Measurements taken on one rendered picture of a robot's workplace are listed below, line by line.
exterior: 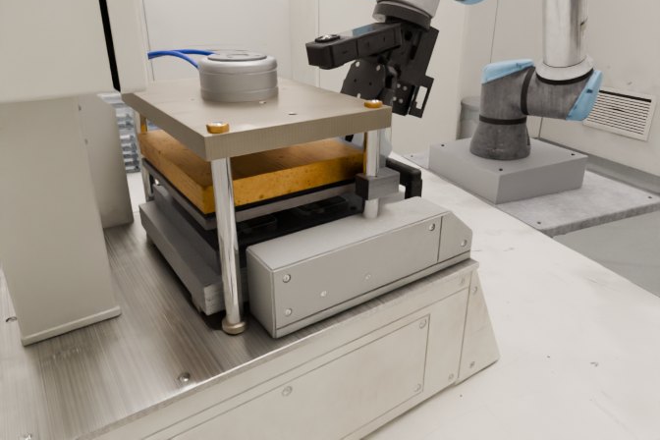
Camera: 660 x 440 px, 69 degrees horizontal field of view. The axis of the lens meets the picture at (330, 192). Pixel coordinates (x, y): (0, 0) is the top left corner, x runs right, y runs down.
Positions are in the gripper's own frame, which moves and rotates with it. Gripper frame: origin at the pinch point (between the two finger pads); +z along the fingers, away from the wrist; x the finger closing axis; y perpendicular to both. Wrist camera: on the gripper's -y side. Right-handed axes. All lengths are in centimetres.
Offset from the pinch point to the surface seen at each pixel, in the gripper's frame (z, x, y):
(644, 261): 23, 36, 231
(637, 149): -36, 97, 327
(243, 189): 1.9, -10.3, -18.6
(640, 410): 16.7, -31.7, 28.3
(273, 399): 18.7, -17.0, -14.1
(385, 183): -1.5, -13.7, -5.7
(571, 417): 19.4, -27.7, 20.9
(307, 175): -0.3, -10.3, -12.4
